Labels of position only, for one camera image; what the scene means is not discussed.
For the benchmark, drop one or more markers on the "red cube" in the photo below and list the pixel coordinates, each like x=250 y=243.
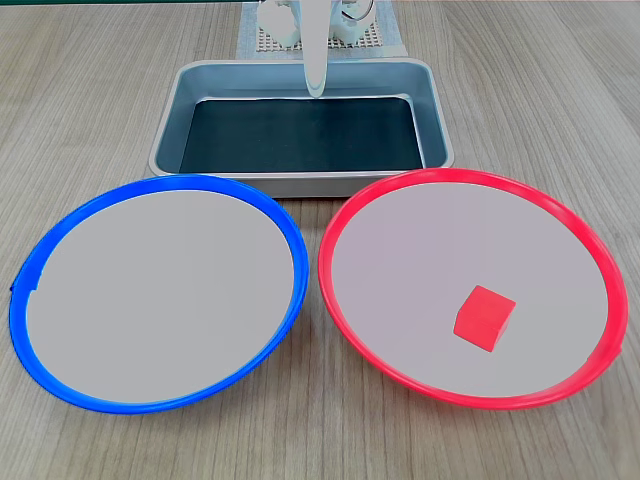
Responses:
x=482 y=320

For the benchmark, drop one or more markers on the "black tray mat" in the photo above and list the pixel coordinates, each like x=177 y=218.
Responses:
x=300 y=135

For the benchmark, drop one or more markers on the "steel tray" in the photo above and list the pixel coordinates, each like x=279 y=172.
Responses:
x=170 y=140

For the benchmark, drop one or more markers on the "white plate red rim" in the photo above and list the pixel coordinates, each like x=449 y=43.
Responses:
x=430 y=250

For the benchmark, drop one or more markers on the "white plate blue rim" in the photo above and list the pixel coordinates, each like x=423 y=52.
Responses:
x=160 y=295

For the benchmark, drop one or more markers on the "pale perforated base plate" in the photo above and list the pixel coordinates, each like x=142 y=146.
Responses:
x=370 y=41

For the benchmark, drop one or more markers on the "pale sheet under base plate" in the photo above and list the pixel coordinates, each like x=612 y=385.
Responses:
x=392 y=30

